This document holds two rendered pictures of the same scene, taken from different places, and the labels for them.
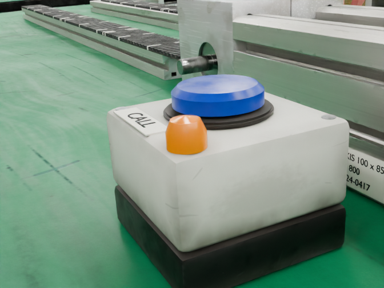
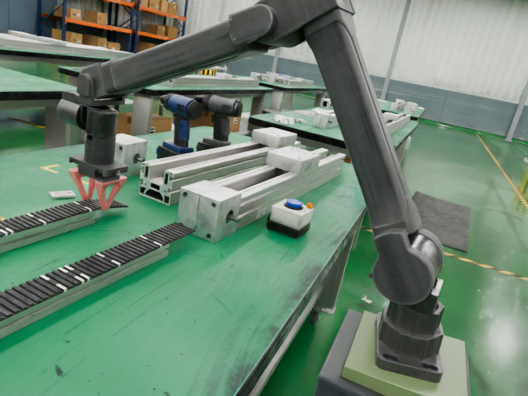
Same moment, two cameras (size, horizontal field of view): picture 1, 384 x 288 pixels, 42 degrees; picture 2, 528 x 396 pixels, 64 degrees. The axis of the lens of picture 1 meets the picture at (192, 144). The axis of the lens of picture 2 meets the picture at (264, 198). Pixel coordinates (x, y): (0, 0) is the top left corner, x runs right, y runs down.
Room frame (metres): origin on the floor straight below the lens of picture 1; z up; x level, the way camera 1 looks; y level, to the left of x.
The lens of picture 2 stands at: (0.89, 0.67, 1.17)
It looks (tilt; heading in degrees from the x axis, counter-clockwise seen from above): 18 degrees down; 229
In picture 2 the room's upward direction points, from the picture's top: 11 degrees clockwise
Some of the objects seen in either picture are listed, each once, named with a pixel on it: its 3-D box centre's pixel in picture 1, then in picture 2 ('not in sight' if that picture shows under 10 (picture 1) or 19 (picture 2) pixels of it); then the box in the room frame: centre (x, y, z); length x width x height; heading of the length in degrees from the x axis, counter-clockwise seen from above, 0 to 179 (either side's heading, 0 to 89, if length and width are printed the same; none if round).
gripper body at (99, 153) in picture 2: not in sight; (99, 152); (0.62, -0.17, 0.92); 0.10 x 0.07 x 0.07; 116
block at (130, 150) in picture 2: not in sight; (125, 155); (0.45, -0.47, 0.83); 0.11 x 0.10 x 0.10; 122
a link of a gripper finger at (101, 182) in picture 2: not in sight; (101, 187); (0.61, -0.16, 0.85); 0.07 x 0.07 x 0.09; 26
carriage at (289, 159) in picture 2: not in sight; (293, 163); (0.01, -0.25, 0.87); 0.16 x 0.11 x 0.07; 26
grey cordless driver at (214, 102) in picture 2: not in sight; (210, 126); (0.08, -0.65, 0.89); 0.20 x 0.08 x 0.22; 127
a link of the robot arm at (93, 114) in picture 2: not in sight; (100, 121); (0.62, -0.18, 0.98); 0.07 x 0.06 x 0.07; 113
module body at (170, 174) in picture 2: not in sight; (238, 162); (0.09, -0.42, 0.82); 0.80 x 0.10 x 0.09; 26
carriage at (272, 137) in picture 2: not in sight; (273, 141); (-0.13, -0.53, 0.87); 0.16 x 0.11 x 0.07; 26
